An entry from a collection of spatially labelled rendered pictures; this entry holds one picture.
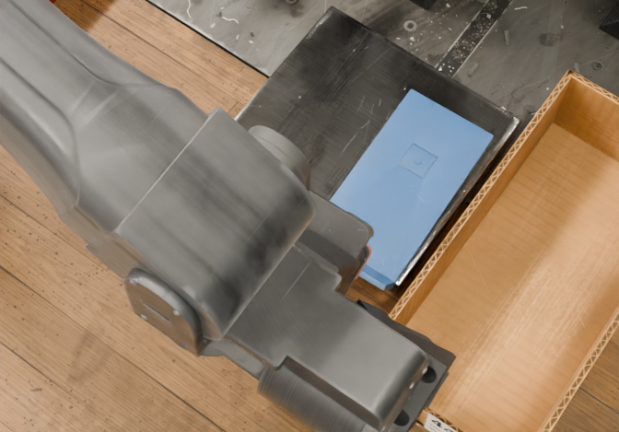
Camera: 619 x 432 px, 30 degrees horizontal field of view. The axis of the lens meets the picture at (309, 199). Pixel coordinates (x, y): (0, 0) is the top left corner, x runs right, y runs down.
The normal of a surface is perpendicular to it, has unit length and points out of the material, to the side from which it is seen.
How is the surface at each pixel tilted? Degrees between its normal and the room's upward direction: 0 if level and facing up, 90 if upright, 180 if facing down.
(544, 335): 0
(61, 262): 0
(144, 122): 27
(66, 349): 0
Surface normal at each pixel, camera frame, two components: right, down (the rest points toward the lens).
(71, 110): 0.38, -0.15
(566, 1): 0.01, -0.43
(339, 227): -0.25, 0.00
